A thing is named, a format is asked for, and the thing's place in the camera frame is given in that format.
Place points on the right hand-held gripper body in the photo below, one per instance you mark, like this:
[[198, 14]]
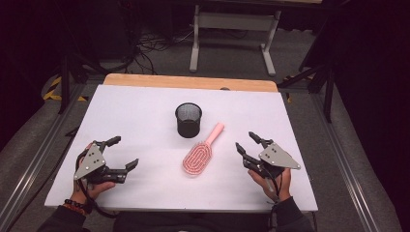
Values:
[[277, 158]]

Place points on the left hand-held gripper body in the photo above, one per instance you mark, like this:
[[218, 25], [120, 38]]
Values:
[[92, 162]]

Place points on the pink hairbrush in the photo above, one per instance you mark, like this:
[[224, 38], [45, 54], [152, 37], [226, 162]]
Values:
[[198, 158]]

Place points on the black mesh pen holder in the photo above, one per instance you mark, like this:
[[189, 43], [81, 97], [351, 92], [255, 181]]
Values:
[[188, 127]]

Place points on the person's left hand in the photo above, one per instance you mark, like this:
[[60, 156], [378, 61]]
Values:
[[92, 190]]

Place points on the person's right hand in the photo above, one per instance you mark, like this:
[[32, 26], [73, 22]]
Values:
[[283, 187]]

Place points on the white table mat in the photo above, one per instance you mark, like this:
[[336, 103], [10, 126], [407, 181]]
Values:
[[145, 129]]

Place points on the black metal stand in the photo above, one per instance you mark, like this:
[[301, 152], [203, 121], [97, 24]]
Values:
[[328, 96], [66, 83]]

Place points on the person's dark clothing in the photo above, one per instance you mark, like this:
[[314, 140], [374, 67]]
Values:
[[193, 223]]

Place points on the wooden table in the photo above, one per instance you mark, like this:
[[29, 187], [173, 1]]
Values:
[[180, 82]]

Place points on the grey metal stand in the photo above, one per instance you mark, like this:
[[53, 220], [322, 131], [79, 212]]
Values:
[[238, 22]]

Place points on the aluminium floor rail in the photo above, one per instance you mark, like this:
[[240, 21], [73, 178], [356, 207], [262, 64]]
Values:
[[345, 167], [35, 161]]

